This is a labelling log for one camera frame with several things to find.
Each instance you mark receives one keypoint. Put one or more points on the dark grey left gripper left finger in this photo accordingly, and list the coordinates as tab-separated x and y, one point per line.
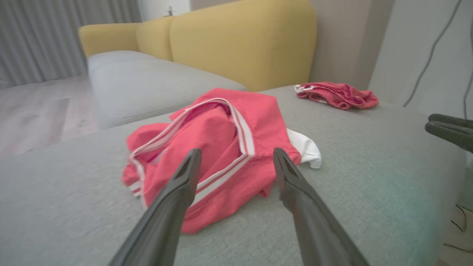
166	218

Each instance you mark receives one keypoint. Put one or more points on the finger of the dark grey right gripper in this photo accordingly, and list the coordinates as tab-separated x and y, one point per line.
454	136
451	120

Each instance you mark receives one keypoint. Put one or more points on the red jersey with white trim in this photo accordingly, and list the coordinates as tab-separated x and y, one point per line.
218	125

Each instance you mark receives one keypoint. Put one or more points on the small yellow sofa backrest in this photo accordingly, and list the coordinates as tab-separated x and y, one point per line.
155	37

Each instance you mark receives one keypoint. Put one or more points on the large grey sofa seat cushion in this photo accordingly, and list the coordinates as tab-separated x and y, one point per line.
369	177

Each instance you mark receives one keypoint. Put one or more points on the wide yellow sofa backrest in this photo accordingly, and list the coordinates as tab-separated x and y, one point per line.
251	44

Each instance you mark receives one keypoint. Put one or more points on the narrow grey sofa seat cushion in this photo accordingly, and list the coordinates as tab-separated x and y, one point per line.
147	85

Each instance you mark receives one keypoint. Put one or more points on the grey pleated curtain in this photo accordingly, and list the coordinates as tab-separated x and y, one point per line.
55	37

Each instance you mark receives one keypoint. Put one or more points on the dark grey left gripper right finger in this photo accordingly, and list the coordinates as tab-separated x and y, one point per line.
314	229

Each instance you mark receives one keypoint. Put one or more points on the low yellow sofa backrest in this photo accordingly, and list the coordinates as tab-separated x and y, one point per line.
107	37

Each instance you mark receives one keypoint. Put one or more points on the red shorts with white stripe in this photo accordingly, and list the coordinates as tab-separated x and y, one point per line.
340	94

